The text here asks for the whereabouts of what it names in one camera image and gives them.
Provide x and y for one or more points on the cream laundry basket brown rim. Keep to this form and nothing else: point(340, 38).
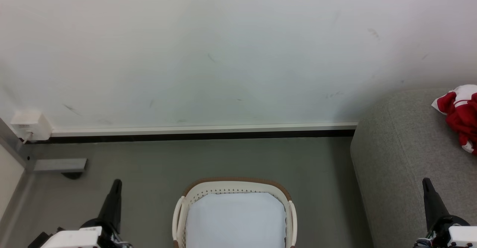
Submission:
point(234, 222)

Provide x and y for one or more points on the white wall socket box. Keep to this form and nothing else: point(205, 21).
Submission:
point(31, 123)

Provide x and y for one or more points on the white black baseboard strip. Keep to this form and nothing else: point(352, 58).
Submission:
point(186, 130)

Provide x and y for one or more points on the red and white clothing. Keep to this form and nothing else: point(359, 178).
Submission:
point(464, 117)

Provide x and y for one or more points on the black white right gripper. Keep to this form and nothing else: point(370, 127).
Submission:
point(454, 235)

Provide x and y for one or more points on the grey metal floor bracket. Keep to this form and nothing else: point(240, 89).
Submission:
point(59, 164)

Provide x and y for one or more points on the grey fabric sofa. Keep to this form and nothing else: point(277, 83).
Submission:
point(402, 158)

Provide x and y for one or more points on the grey framed white panel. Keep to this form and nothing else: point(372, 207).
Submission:
point(7, 173)

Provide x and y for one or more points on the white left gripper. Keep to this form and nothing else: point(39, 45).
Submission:
point(70, 238)

